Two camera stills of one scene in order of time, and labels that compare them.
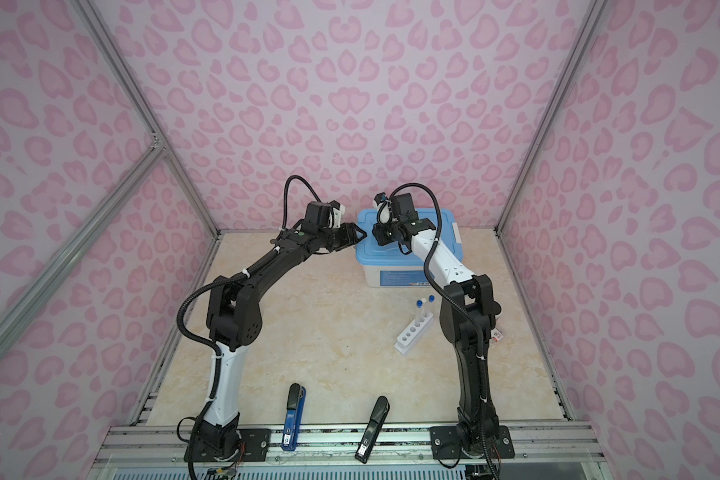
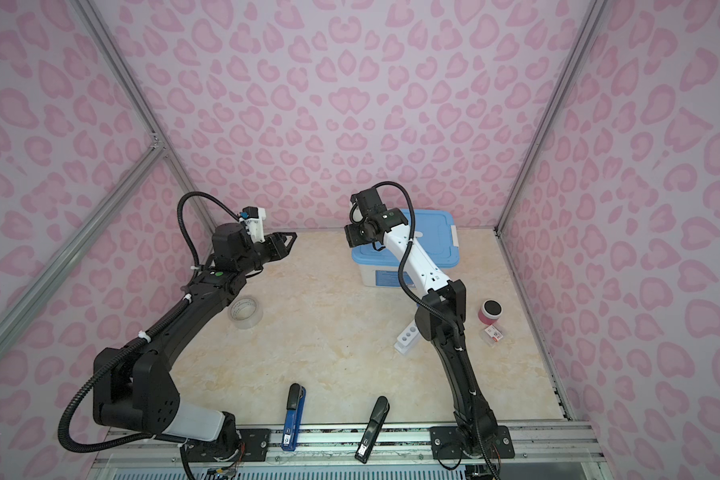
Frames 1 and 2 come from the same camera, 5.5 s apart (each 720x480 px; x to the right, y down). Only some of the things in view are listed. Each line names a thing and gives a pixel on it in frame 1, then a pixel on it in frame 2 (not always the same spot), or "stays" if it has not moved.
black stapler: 378,419 stays
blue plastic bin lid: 369,254 stays
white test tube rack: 413,332 stays
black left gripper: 350,236 to 275,243
